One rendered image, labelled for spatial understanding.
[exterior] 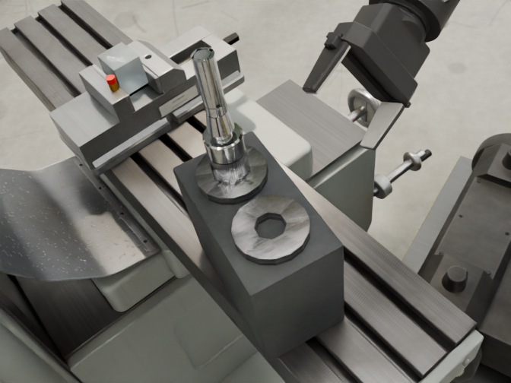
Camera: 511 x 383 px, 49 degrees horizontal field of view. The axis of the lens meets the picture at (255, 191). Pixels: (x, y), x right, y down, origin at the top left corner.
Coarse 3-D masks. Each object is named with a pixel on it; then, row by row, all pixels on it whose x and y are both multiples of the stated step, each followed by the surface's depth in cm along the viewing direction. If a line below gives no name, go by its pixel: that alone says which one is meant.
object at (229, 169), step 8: (208, 152) 64; (232, 152) 63; (240, 152) 64; (208, 160) 67; (216, 160) 64; (224, 160) 64; (232, 160) 64; (240, 160) 65; (248, 160) 68; (216, 168) 66; (224, 168) 65; (232, 168) 65; (240, 168) 66; (248, 168) 68; (216, 176) 67; (224, 176) 66; (232, 176) 66; (240, 176) 67; (232, 184) 68
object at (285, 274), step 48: (192, 192) 69; (240, 192) 67; (288, 192) 67; (240, 240) 62; (288, 240) 62; (336, 240) 62; (240, 288) 63; (288, 288) 62; (336, 288) 68; (288, 336) 71
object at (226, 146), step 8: (240, 128) 64; (208, 136) 64; (232, 136) 64; (240, 136) 63; (208, 144) 63; (216, 144) 63; (224, 144) 63; (232, 144) 63; (240, 144) 64; (216, 152) 63; (224, 152) 63
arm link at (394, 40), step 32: (384, 0) 61; (416, 0) 58; (448, 0) 59; (352, 32) 57; (384, 32) 58; (416, 32) 60; (352, 64) 61; (384, 64) 58; (416, 64) 61; (384, 96) 64
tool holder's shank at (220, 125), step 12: (204, 48) 56; (192, 60) 55; (204, 60) 55; (216, 60) 56; (204, 72) 56; (216, 72) 56; (204, 84) 57; (216, 84) 57; (204, 96) 58; (216, 96) 59; (216, 108) 59; (216, 120) 61; (228, 120) 62; (216, 132) 62; (228, 132) 62
